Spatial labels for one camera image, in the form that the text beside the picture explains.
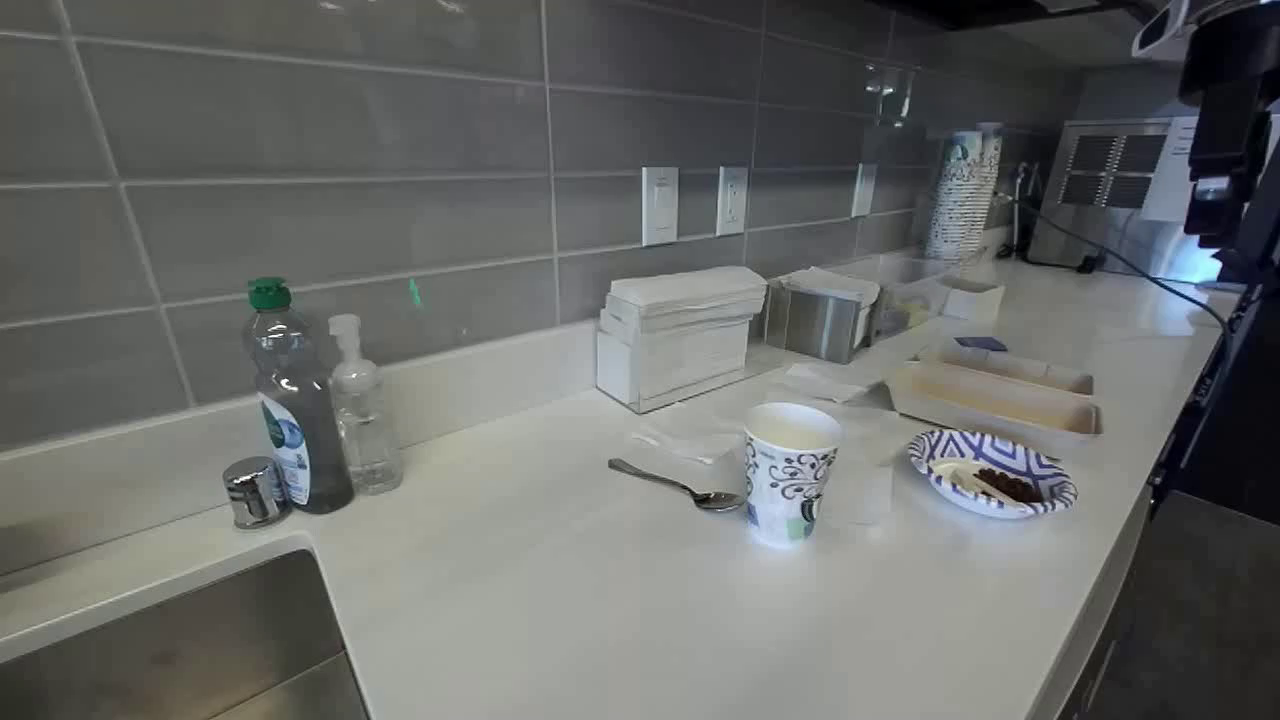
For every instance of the green capped dish soap bottle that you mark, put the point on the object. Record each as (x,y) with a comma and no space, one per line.
(305,427)

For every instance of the beige clamshell takeout container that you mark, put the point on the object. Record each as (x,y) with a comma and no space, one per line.
(992,398)

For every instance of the metal spoon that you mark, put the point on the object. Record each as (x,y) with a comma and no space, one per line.
(667,482)

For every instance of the white napkin dispenser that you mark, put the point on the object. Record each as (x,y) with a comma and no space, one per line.
(674,343)

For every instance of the small metal sink stopper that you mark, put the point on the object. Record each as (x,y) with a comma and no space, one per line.
(253,492)

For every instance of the metal napkin holder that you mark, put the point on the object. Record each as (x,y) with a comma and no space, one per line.
(819,323)

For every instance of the open cardboard packet box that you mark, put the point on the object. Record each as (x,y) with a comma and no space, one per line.
(973,302)

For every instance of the blue white patterned paper bowl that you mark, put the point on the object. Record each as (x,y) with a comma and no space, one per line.
(984,452)

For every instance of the white glass door cabinet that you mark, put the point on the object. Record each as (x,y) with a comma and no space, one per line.
(1114,174)

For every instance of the clear plastic pump bottle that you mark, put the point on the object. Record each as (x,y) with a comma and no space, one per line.
(364,427)

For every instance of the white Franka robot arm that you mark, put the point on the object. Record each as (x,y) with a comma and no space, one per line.
(1163,25)

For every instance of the small blue card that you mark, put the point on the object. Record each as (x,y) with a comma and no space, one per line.
(982,343)

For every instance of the white wall outlet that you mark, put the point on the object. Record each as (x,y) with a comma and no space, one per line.
(659,207)
(728,201)

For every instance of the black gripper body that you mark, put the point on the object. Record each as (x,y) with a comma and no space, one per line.
(1227,95)

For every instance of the stainless steel sink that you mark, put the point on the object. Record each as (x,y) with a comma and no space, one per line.
(160,654)

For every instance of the patterned paper cup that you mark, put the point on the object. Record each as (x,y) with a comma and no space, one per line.
(789,482)

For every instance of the clear condiment packet tray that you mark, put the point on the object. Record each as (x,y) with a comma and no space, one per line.
(908,304)

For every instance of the white plastic knife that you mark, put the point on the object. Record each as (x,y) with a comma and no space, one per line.
(960,478)

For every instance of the white paper napkin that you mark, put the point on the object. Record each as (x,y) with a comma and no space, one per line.
(686,435)

